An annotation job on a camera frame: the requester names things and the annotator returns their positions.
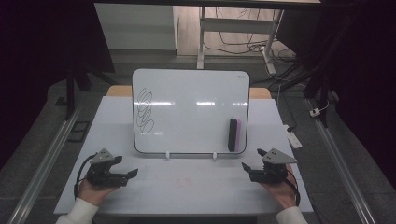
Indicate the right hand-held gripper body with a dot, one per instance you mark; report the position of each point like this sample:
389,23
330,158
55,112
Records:
271,174

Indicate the aluminium rail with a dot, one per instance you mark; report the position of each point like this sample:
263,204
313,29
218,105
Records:
43,165
345,168

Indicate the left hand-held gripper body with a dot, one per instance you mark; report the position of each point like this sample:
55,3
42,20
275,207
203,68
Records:
102,179

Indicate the person's left hand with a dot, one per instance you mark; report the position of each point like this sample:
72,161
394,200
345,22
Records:
91,193

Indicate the black metal stand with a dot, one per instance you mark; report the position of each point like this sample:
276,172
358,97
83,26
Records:
71,93
317,87

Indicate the white whiteboard stand foot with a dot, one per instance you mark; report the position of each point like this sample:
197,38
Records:
214,155
167,155

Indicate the white whiteboard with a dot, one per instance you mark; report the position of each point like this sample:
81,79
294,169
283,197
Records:
190,118

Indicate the white desk frame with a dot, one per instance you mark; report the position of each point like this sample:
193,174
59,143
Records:
236,25

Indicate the white cabinet panel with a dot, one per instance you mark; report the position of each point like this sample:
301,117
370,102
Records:
135,26

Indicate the black and purple eraser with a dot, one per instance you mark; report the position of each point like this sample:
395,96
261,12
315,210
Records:
233,134

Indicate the black floor frame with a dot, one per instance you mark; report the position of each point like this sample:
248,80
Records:
79,131

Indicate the person's right hand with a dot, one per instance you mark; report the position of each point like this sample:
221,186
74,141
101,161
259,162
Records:
285,194

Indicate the white table mat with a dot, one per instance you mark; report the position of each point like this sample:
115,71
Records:
186,193

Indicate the white power strip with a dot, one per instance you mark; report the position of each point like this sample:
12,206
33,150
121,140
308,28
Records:
293,137

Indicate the small white plug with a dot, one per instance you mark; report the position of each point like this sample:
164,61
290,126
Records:
315,112

